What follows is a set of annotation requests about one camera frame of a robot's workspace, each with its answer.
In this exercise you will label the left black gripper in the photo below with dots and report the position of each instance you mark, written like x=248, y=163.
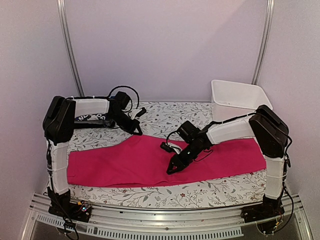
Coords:
x=135, y=124

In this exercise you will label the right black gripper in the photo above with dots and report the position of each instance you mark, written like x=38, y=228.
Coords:
x=175, y=161

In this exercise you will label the blue t-shirt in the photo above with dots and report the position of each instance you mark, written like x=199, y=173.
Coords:
x=92, y=117

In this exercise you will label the pink garment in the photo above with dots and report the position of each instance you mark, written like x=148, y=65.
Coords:
x=139, y=161

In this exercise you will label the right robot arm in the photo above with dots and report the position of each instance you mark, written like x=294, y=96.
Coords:
x=272, y=136

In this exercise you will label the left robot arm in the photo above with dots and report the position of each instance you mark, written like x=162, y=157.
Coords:
x=59, y=125

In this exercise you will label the white plastic laundry bin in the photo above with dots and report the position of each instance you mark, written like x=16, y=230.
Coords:
x=231, y=99

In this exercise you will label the floral tablecloth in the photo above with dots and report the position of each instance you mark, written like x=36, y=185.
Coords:
x=160, y=119

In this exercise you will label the folded black garment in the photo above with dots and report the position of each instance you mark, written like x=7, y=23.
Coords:
x=91, y=124

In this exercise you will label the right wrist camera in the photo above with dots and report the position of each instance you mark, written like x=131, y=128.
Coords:
x=187, y=131

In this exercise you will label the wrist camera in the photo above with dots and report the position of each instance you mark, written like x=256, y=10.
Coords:
x=127, y=106
x=187, y=131

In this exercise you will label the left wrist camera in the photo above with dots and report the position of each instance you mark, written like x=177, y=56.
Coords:
x=127, y=106

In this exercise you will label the front aluminium rail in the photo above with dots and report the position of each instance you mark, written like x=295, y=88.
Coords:
x=113, y=222

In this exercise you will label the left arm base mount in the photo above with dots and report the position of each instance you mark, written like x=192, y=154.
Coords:
x=62, y=207

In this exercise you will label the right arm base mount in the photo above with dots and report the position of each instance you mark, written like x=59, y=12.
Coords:
x=269, y=208

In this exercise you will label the left aluminium frame post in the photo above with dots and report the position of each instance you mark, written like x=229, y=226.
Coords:
x=61, y=7

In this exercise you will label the aluminium frame post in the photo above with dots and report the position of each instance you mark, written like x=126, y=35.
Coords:
x=264, y=41
x=61, y=7

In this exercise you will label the right aluminium frame post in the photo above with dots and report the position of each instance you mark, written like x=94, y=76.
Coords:
x=264, y=41

